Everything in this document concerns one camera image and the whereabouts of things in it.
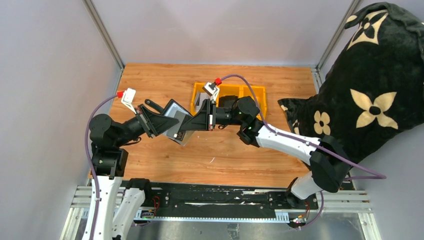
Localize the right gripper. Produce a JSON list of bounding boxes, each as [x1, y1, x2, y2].
[[181, 99, 246, 132]]

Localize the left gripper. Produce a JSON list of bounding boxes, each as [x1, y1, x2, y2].
[[115, 103, 179, 147]]

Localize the black leather card holder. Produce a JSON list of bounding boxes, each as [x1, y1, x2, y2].
[[144, 99, 193, 146]]

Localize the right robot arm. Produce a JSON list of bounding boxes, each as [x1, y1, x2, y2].
[[181, 96, 350, 209]]

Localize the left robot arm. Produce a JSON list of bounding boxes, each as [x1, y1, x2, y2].
[[82, 104, 179, 240]]

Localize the black cards in bin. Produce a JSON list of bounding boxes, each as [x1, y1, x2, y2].
[[218, 95, 239, 108]]

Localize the yellow three-compartment bin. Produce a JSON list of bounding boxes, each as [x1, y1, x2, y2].
[[189, 82, 268, 117]]

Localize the black floral blanket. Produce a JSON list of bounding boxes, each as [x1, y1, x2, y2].
[[278, 2, 424, 163]]

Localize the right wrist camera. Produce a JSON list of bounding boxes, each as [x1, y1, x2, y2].
[[202, 82, 220, 102]]

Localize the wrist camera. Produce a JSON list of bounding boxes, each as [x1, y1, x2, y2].
[[120, 88, 137, 114], [202, 82, 220, 102]]

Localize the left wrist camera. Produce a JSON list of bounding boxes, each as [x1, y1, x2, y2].
[[120, 88, 137, 114]]

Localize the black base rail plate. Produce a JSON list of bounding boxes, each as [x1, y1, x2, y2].
[[141, 182, 319, 219]]

